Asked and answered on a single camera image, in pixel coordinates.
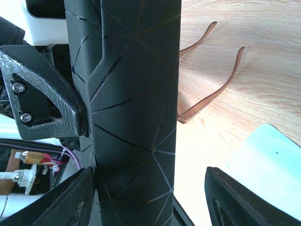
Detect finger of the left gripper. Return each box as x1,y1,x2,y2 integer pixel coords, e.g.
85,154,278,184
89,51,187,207
0,45,88,141

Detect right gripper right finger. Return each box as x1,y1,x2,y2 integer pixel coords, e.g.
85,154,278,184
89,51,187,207
205,167,301,226

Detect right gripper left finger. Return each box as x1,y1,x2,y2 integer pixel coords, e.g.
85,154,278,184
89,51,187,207
0,166,95,226

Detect blue cleaning cloth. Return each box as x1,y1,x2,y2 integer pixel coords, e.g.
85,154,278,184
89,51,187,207
223,124,301,219

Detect black folding glasses case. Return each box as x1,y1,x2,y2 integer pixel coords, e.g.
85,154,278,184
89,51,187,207
64,0,182,226

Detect brown translucent sunglasses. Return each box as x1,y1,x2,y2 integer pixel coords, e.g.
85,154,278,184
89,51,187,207
176,21,246,124

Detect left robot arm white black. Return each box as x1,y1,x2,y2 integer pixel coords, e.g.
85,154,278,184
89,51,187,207
0,0,89,141

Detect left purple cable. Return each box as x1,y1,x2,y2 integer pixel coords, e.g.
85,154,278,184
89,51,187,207
60,145,83,170

